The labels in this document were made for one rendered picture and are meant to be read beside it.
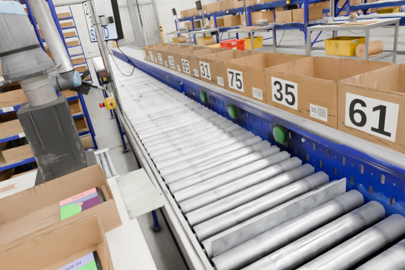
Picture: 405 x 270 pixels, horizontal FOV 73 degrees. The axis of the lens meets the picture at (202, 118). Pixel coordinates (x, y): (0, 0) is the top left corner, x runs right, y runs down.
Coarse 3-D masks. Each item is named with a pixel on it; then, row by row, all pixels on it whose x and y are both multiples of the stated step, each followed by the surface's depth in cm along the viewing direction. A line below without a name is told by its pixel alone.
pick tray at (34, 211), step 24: (96, 168) 105; (24, 192) 95; (48, 192) 98; (72, 192) 103; (0, 216) 92; (24, 216) 96; (48, 216) 93; (72, 216) 77; (0, 240) 85; (24, 240) 72
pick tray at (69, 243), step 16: (80, 224) 74; (96, 224) 76; (32, 240) 70; (48, 240) 72; (64, 240) 74; (80, 240) 75; (96, 240) 78; (0, 256) 67; (16, 256) 69; (32, 256) 71; (48, 256) 73; (64, 256) 75; (80, 256) 74
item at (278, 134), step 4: (276, 128) 112; (280, 128) 110; (276, 132) 112; (280, 132) 110; (276, 136) 113; (280, 136) 110; (284, 136) 109; (276, 140) 114; (280, 140) 111; (284, 140) 110
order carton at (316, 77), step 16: (288, 64) 126; (304, 64) 130; (320, 64) 129; (336, 64) 120; (352, 64) 113; (368, 64) 107; (384, 64) 101; (288, 80) 108; (304, 80) 100; (320, 80) 93; (336, 80) 123; (304, 96) 102; (320, 96) 95; (336, 96) 89; (304, 112) 105; (336, 112) 91; (336, 128) 93
